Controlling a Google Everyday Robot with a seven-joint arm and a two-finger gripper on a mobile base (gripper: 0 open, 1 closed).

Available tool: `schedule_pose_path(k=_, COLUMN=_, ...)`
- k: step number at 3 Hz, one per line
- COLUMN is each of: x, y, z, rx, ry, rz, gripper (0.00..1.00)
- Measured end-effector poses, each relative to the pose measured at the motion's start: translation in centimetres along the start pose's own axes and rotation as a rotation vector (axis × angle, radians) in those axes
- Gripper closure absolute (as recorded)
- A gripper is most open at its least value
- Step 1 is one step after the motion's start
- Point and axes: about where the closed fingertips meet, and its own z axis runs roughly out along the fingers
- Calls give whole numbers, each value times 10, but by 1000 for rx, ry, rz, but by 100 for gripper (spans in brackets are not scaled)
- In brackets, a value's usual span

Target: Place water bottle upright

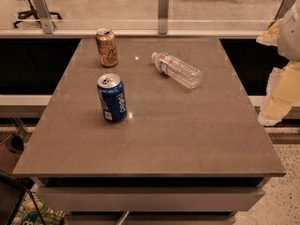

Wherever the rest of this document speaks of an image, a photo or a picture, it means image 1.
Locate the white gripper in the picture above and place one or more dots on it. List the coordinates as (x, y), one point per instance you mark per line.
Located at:
(290, 35)

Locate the grey table drawer base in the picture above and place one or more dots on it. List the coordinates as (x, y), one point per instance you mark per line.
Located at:
(150, 205)

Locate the blue Pepsi can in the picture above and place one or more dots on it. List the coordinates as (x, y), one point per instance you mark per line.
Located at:
(111, 93)

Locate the right metal glass bracket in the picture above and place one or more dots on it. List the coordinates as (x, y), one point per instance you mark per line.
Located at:
(283, 8)

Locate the left metal glass bracket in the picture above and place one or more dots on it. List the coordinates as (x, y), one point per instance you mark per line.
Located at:
(44, 16)

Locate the middle metal glass bracket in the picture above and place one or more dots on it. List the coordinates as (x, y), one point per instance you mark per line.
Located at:
(162, 17)

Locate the metal glass bracket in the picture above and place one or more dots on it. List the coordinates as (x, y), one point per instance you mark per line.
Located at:
(44, 16)
(162, 17)
(283, 8)

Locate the clear plastic water bottle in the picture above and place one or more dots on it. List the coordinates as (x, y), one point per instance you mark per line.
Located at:
(182, 72)

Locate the green snack bag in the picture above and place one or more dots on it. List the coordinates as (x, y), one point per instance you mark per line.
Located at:
(39, 213)

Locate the gold soda can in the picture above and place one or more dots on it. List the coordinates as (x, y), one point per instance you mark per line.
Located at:
(106, 47)

